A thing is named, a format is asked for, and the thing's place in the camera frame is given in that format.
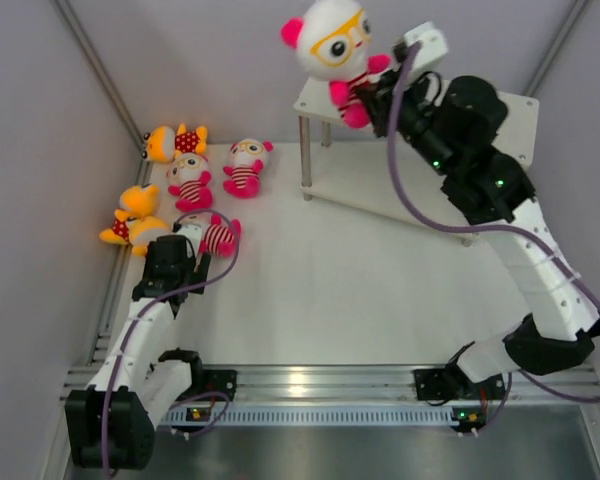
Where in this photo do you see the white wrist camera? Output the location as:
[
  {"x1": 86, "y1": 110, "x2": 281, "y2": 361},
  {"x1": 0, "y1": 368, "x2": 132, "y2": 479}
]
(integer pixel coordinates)
[
  {"x1": 392, "y1": 21, "x2": 449, "y2": 81},
  {"x1": 173, "y1": 223, "x2": 204, "y2": 254}
]

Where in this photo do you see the pink panda plush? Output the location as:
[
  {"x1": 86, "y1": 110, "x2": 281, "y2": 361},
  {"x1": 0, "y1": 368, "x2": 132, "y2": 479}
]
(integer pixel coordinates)
[
  {"x1": 173, "y1": 214, "x2": 242, "y2": 258},
  {"x1": 166, "y1": 153, "x2": 214, "y2": 212},
  {"x1": 280, "y1": 0, "x2": 391, "y2": 129},
  {"x1": 223, "y1": 138, "x2": 274, "y2": 199}
]

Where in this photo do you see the orange plush left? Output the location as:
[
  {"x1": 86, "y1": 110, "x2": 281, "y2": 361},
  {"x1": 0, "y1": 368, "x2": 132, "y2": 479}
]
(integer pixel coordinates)
[{"x1": 99, "y1": 183, "x2": 171, "y2": 257}]

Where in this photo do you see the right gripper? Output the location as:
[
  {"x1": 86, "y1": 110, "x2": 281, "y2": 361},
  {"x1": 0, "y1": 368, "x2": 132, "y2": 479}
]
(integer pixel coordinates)
[{"x1": 361, "y1": 61, "x2": 458, "y2": 176}]

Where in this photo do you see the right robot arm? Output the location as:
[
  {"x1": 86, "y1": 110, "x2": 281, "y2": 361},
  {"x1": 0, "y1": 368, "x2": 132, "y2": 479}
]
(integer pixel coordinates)
[{"x1": 356, "y1": 70, "x2": 600, "y2": 397}]

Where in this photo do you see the orange plush rear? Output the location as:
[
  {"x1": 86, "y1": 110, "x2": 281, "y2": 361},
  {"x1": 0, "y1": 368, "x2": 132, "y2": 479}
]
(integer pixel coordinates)
[{"x1": 141, "y1": 124, "x2": 208, "y2": 163}]

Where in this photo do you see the aluminium left frame rail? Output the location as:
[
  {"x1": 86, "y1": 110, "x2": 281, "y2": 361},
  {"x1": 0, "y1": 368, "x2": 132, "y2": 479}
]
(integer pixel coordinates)
[{"x1": 86, "y1": 167, "x2": 156, "y2": 367}]

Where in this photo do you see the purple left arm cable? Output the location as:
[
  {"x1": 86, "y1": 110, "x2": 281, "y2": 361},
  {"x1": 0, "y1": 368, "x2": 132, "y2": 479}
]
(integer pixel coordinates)
[{"x1": 101, "y1": 209, "x2": 241, "y2": 471}]

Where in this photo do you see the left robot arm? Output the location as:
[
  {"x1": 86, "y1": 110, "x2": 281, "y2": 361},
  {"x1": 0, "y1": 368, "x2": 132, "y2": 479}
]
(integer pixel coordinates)
[{"x1": 64, "y1": 234, "x2": 207, "y2": 473}]

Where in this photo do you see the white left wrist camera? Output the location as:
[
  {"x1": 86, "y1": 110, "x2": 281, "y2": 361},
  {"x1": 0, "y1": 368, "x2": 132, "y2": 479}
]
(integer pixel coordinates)
[{"x1": 173, "y1": 223, "x2": 204, "y2": 254}]

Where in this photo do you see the white two-tier shelf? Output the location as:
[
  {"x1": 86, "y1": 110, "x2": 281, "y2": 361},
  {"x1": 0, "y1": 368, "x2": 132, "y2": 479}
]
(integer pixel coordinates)
[{"x1": 294, "y1": 76, "x2": 540, "y2": 225}]

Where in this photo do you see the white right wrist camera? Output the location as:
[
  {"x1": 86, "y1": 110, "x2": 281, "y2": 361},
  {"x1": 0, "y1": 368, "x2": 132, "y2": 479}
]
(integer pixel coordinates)
[{"x1": 392, "y1": 21, "x2": 449, "y2": 81}]

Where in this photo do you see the orange plush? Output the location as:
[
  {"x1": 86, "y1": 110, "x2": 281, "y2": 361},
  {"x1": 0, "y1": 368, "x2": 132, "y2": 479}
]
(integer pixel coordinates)
[
  {"x1": 99, "y1": 183, "x2": 171, "y2": 257},
  {"x1": 141, "y1": 124, "x2": 208, "y2": 163}
]

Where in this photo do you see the white slotted cable duct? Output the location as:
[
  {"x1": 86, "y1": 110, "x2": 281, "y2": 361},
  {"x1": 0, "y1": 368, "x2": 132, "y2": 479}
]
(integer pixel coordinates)
[{"x1": 160, "y1": 404, "x2": 464, "y2": 428}]

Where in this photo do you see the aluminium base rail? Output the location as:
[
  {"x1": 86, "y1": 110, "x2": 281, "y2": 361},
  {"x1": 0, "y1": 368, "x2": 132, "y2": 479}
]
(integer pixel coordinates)
[{"x1": 59, "y1": 363, "x2": 600, "y2": 406}]

